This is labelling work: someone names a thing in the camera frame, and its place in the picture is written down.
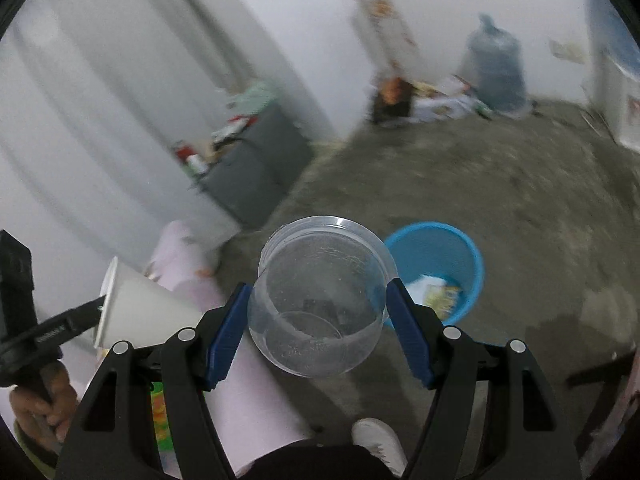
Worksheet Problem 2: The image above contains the green snack bag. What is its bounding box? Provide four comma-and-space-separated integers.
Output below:
150, 382, 173, 453

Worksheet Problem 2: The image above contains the crumpled printed wrapper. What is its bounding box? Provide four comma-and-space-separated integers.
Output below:
405, 275, 463, 321

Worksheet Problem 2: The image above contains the wall outlet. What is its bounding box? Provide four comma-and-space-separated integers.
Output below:
547, 37, 586, 63

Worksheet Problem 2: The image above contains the dark wooden stool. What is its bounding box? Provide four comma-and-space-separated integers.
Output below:
565, 347, 636, 461

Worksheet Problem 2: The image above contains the clear plastic container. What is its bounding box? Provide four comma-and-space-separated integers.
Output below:
246, 216, 399, 379

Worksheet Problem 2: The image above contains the pale green box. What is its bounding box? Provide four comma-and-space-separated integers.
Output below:
227, 80, 278, 116

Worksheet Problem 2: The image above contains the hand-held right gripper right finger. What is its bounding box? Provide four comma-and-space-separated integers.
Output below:
386, 277, 583, 480

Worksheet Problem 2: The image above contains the person's white shoe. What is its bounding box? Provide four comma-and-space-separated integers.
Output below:
351, 417, 407, 478

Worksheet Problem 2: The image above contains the white cabinet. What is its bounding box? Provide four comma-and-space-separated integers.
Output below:
582, 50, 640, 153

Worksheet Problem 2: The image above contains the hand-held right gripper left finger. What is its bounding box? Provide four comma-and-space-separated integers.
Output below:
55, 282, 253, 480

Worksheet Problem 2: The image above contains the large water jug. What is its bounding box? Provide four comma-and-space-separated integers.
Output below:
465, 12, 531, 113

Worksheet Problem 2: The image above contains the blue plastic bin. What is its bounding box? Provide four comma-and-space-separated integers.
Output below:
384, 221, 485, 330

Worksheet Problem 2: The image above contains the dark box with orange print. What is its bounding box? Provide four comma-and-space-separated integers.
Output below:
370, 75, 416, 123

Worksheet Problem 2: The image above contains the white paper cup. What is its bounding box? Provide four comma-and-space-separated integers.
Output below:
92, 256, 206, 351

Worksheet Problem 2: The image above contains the white curtain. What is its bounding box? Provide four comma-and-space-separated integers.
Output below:
0, 0, 336, 261

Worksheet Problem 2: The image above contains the flat white printed box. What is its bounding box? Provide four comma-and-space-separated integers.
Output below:
412, 77, 481, 121

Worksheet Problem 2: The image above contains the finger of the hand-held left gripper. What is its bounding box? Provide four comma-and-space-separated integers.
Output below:
36, 296, 107, 347

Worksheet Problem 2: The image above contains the grey cabinet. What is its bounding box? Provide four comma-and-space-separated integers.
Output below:
197, 105, 316, 231

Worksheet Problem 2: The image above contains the person's left hand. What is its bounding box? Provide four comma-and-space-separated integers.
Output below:
9, 360, 81, 453

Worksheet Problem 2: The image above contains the tall white printed box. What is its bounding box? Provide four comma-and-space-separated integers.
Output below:
346, 0, 420, 68

